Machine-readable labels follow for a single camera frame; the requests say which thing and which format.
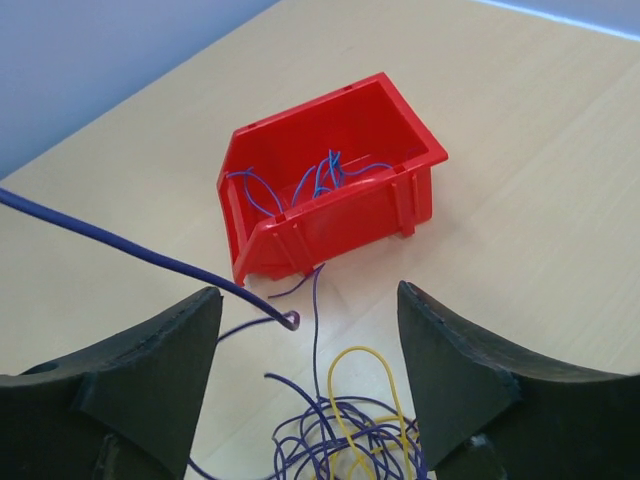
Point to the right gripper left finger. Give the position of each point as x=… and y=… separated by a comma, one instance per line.
x=125, y=407

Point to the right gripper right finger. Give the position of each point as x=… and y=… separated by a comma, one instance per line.
x=488, y=408

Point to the red plastic bin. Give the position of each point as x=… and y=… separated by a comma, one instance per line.
x=326, y=177

